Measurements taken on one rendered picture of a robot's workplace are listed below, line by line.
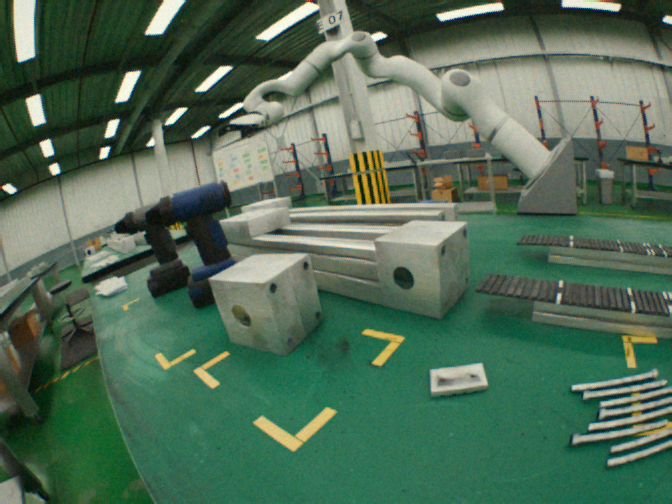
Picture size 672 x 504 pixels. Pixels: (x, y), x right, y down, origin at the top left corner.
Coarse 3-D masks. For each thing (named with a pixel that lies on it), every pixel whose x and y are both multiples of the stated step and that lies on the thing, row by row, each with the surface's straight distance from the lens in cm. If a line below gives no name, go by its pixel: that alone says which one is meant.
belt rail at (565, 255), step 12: (552, 252) 52; (564, 252) 52; (576, 252) 52; (588, 252) 52; (600, 252) 53; (612, 252) 53; (576, 264) 53; (588, 264) 53; (600, 264) 53; (612, 264) 54; (624, 264) 54; (636, 264) 55; (648, 264) 56; (660, 264) 57
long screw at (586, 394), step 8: (648, 384) 31; (656, 384) 32; (664, 384) 32; (584, 392) 27; (592, 392) 28; (600, 392) 28; (608, 392) 28; (616, 392) 29; (624, 392) 29; (632, 392) 30; (584, 400) 27
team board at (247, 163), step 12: (240, 144) 634; (252, 144) 616; (264, 144) 600; (216, 156) 679; (228, 156) 656; (240, 156) 635; (252, 156) 616; (264, 156) 600; (216, 168) 681; (228, 168) 657; (240, 168) 636; (252, 168) 618; (264, 168) 601; (228, 180) 660; (240, 180) 639; (252, 180) 621; (264, 180) 604; (276, 192) 597; (228, 216) 683
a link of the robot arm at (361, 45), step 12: (348, 36) 113; (360, 36) 110; (324, 48) 121; (336, 48) 118; (348, 48) 111; (360, 48) 109; (372, 48) 111; (312, 60) 119; (324, 60) 120; (336, 60) 121
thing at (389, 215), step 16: (304, 208) 92; (320, 208) 84; (336, 208) 79; (352, 208) 74; (368, 208) 71; (384, 208) 68; (400, 208) 66; (416, 208) 63; (432, 208) 62; (448, 208) 60; (304, 224) 78; (320, 224) 73; (336, 224) 69; (352, 224) 66; (368, 224) 63; (384, 224) 60; (400, 224) 58
